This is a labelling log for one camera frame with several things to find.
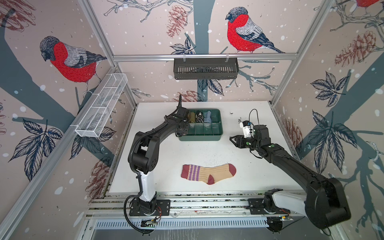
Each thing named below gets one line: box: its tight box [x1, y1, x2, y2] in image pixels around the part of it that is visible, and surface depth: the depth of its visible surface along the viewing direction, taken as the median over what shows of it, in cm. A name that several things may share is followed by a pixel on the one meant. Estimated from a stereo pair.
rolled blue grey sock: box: [203, 110, 212, 123], surface depth 106 cm
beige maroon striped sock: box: [181, 163, 237, 185], surface depth 86 cm
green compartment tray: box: [178, 108, 223, 141], surface depth 106 cm
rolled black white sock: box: [195, 111, 204, 123], surface depth 105 cm
